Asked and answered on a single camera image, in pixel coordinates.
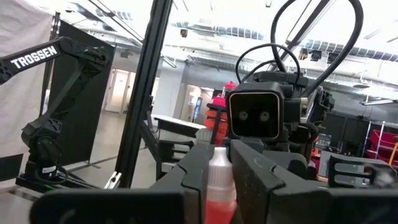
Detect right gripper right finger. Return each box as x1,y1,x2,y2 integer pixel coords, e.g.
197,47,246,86
229,139,330,224

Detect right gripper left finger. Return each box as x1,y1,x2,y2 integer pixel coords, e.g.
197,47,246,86
150,142,210,224

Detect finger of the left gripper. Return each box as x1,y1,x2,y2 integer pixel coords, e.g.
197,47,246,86
263,151,309,180

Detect small orange dropper bottle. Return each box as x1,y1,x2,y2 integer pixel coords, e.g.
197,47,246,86
205,146,239,224

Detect white-topped table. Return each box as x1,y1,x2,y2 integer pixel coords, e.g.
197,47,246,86
151,114,206,138

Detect red tool chest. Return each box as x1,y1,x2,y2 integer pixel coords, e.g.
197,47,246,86
203,80,238,146

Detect red storage bin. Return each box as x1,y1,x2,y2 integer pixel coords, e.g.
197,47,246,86
366,129,398,162

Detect black partition panel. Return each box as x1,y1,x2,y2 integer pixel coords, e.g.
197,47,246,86
40,20,116,166

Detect white curtain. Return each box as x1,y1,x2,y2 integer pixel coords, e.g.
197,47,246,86
0,0,60,187

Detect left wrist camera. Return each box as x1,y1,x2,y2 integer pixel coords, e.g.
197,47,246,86
226,82,285,140

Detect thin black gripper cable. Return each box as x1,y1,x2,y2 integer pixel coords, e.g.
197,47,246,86
235,42,302,85

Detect thick black gripper cable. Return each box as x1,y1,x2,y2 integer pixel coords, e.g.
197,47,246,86
269,0,364,97

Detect black aluminium frame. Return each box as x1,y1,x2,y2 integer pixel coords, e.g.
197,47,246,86
104,0,200,190

